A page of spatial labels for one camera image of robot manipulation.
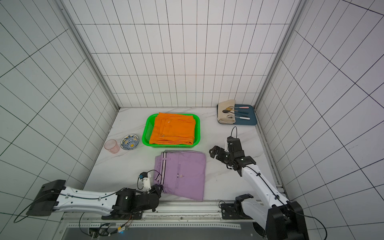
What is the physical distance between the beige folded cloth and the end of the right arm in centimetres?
37

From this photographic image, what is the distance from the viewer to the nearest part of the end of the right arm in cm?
59

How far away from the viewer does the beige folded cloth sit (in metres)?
1.11

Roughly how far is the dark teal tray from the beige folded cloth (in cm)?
3

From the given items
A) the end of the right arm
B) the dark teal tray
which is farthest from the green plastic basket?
the dark teal tray

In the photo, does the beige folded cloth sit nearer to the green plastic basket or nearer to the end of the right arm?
the green plastic basket
